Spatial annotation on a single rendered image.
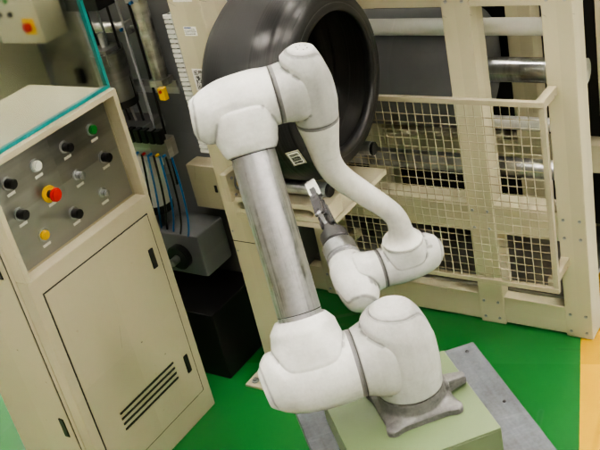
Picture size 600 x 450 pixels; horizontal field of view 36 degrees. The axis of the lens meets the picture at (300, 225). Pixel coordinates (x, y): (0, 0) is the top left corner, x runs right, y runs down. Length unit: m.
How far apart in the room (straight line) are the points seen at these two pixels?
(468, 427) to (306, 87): 0.82
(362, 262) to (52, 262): 0.99
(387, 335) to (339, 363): 0.12
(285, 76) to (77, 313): 1.22
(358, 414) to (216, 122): 0.75
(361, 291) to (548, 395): 1.17
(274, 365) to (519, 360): 1.58
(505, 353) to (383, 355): 1.52
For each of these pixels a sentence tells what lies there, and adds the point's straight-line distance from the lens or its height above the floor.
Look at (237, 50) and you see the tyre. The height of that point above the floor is 1.38.
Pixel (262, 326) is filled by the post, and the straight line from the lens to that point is 3.43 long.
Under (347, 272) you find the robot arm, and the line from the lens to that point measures 2.34.
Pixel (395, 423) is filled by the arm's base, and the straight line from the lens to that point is 2.13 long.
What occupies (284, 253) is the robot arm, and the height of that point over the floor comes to 1.16.
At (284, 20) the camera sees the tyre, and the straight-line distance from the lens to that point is 2.62.
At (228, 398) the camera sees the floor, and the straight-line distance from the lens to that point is 3.56.
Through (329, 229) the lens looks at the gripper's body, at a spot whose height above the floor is 0.97.
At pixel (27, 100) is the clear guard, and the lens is 2.77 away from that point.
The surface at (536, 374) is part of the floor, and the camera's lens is 3.40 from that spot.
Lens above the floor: 2.16
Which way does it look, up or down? 28 degrees down
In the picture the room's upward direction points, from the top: 13 degrees counter-clockwise
